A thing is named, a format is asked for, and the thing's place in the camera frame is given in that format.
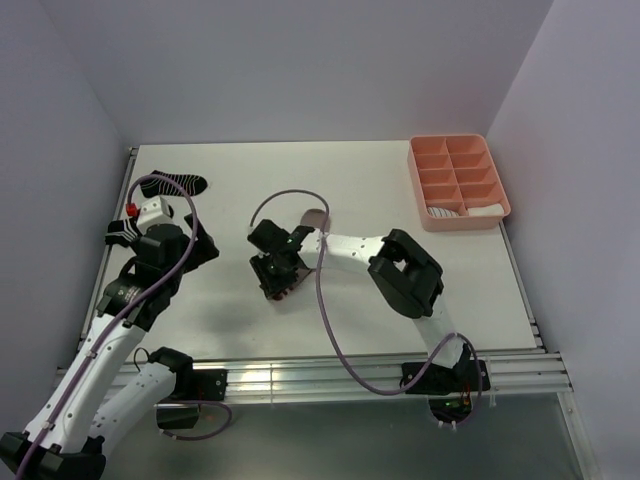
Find taupe sock red cuff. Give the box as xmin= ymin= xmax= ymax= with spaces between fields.
xmin=277 ymin=209 xmax=330 ymax=276

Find white sock black toe heel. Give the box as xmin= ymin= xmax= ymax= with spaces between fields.
xmin=427 ymin=206 xmax=460 ymax=218

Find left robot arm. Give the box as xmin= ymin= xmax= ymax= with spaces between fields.
xmin=1 ymin=214 xmax=219 ymax=479

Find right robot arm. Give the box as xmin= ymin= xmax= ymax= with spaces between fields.
xmin=248 ymin=219 xmax=471 ymax=390

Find black sock white cuff stripes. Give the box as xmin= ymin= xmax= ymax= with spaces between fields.
xmin=104 ymin=212 xmax=143 ymax=248

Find black sock thin white stripes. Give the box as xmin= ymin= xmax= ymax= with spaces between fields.
xmin=140 ymin=170 xmax=208 ymax=198

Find pink divided organizer tray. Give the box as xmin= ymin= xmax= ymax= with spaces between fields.
xmin=407 ymin=134 xmax=511 ymax=232

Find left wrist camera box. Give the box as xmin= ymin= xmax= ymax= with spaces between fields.
xmin=136 ymin=196 xmax=174 ymax=235

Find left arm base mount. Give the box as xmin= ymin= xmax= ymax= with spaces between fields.
xmin=167 ymin=369 xmax=228 ymax=402

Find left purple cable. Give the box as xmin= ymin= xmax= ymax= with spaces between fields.
xmin=14 ymin=172 xmax=234 ymax=480

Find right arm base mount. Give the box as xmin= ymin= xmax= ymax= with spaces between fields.
xmin=407 ymin=360 xmax=491 ymax=396

